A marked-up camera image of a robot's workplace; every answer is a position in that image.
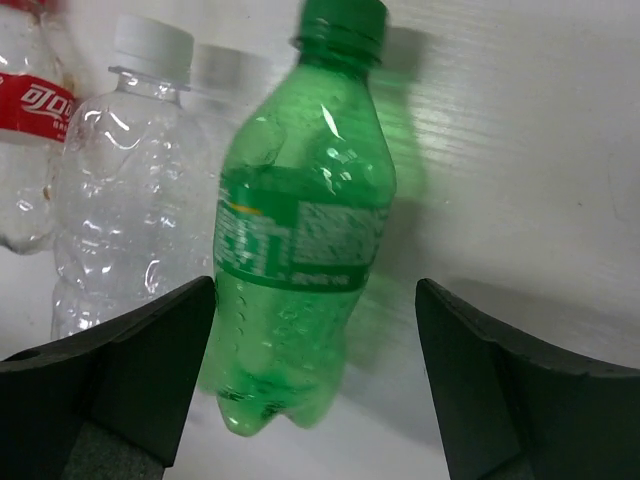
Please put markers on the red cola label bottle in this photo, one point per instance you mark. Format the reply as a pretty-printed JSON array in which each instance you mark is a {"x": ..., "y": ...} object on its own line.
[{"x": 37, "y": 102}]

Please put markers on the clear bottle white cap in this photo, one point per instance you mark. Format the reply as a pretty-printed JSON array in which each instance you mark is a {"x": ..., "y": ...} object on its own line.
[{"x": 134, "y": 195}]

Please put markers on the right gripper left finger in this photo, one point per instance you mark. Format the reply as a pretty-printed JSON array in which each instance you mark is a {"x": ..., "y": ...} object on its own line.
[{"x": 110, "y": 402}]

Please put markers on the green plastic bottle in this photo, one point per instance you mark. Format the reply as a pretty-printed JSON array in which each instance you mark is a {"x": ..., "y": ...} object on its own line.
[{"x": 304, "y": 194}]

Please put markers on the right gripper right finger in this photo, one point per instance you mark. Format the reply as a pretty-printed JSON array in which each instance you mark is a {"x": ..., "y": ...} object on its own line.
[{"x": 512, "y": 406}]

